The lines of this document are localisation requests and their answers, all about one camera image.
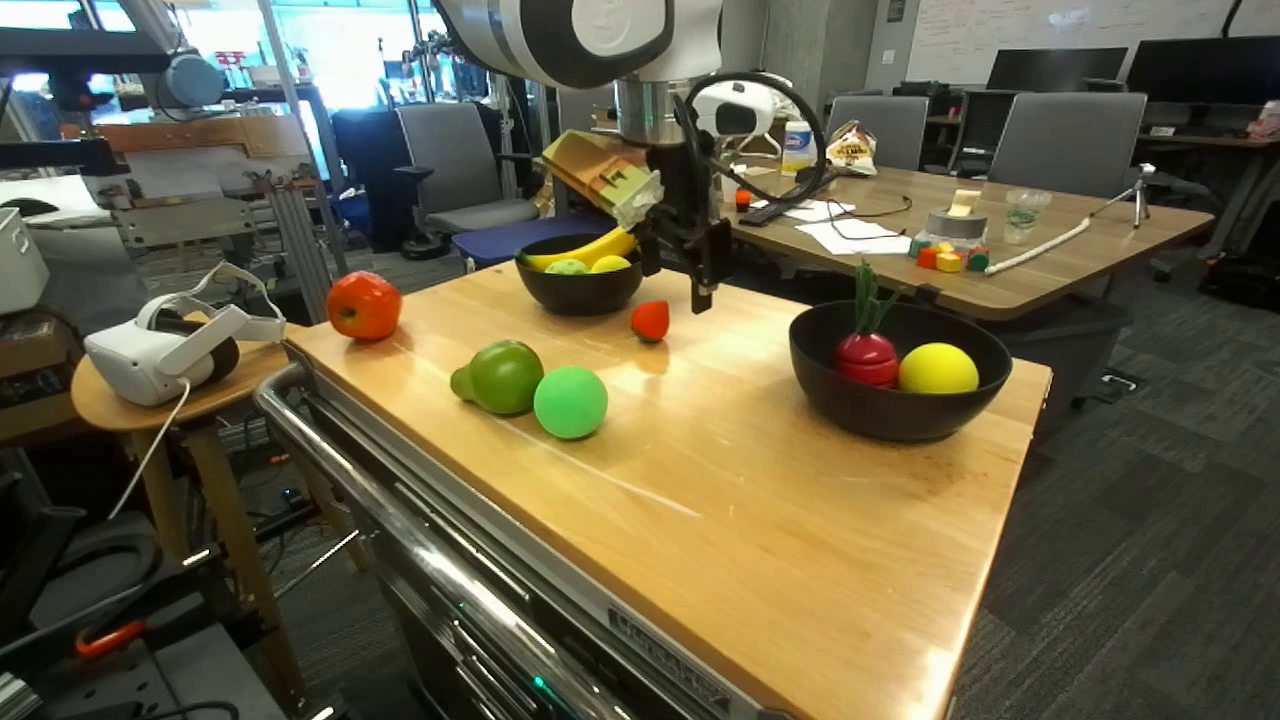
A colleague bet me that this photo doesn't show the beige crumpled object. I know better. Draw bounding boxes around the beige crumpled object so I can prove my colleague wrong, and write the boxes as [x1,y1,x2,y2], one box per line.
[825,115,884,179]

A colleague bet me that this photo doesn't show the wooden meeting table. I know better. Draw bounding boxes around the wooden meeting table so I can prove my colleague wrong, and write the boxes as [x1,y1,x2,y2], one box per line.
[725,158,1218,334]

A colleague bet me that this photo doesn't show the steel cart handle bar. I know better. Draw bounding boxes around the steel cart handle bar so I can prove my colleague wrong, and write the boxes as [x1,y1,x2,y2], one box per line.
[250,366,631,720]

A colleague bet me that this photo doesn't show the green toy pear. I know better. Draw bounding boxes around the green toy pear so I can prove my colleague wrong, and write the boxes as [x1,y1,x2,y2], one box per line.
[448,338,549,422]

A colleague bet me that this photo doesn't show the red toy radish green leaves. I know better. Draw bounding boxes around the red toy radish green leaves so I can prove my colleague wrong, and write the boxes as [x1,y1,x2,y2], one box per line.
[832,258,905,393]

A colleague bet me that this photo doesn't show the aluminium frame stand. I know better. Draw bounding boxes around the aluminium frame stand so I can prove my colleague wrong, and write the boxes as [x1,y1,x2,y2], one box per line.
[255,166,351,330]

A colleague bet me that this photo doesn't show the yellow toy banana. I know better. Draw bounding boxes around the yellow toy banana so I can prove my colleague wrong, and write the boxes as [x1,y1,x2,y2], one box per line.
[524,222,640,276]

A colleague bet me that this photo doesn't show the small red toy fruit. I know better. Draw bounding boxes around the small red toy fruit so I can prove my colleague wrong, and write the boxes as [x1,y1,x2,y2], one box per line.
[629,298,677,348]

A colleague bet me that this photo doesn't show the black plastic bowl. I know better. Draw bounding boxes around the black plastic bowl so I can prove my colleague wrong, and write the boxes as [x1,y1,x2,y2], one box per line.
[511,234,646,320]
[785,298,1014,447]

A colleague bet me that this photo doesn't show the grey fabric office chair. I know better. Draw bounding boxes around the grey fabric office chair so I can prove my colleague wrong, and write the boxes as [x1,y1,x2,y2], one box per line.
[825,92,933,173]
[390,96,541,262]
[988,89,1151,203]

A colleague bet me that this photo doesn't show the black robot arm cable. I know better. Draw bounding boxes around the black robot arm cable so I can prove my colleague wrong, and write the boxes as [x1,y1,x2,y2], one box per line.
[677,70,832,234]

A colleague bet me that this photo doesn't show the orange handled clamp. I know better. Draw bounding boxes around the orange handled clamp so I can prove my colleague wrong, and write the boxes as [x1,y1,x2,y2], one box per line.
[73,615,150,666]

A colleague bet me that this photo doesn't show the clear plastic cup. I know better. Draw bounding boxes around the clear plastic cup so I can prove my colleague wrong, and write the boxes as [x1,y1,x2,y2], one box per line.
[1001,184,1059,234]

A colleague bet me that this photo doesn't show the colourful toy blocks cluster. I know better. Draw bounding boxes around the colourful toy blocks cluster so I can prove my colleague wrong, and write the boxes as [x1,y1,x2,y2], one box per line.
[911,236,996,281]

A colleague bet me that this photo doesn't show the metal tool cart cabinet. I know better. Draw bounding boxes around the metal tool cart cabinet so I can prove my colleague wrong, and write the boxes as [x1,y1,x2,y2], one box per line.
[284,378,785,720]

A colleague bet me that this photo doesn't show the white paper sheets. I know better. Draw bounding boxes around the white paper sheets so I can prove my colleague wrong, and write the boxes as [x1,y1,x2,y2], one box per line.
[797,198,915,262]

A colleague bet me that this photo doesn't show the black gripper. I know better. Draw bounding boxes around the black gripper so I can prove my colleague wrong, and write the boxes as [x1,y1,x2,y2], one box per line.
[624,133,735,320]

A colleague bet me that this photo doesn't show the round wooden stool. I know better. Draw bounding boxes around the round wooden stool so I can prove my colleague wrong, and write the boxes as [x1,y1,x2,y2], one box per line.
[67,338,303,716]

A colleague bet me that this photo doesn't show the bright green toy ball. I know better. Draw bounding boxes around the bright green toy ball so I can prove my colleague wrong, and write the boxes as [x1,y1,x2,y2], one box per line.
[533,366,611,444]

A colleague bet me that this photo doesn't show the tan wrist camera box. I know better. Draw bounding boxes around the tan wrist camera box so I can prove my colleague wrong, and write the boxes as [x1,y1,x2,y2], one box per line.
[534,123,666,234]

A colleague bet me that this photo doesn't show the clear water bottle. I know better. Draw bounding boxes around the clear water bottle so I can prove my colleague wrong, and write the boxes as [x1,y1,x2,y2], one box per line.
[779,115,819,175]

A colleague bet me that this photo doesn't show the black computer monitor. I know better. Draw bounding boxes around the black computer monitor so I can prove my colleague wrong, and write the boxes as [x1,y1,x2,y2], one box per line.
[985,46,1133,96]
[1124,33,1280,114]

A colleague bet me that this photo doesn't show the clear plastic container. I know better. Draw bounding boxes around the clear plastic container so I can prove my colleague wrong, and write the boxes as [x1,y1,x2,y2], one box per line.
[923,203,996,253]

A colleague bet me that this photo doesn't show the white headset cable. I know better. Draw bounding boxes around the white headset cable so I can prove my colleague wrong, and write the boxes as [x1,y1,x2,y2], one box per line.
[103,378,196,528]

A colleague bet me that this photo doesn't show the white plastic stick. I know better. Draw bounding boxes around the white plastic stick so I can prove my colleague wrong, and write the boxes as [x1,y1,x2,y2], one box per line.
[980,212,1135,281]

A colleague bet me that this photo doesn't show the white plastic device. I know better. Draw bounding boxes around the white plastic device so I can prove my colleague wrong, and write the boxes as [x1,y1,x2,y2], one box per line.
[0,203,56,320]

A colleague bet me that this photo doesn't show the red orange tomato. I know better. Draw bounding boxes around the red orange tomato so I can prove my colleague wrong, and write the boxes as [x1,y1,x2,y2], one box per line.
[324,270,407,348]

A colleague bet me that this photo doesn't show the white VR headset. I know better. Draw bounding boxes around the white VR headset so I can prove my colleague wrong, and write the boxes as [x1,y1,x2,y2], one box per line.
[79,258,293,414]

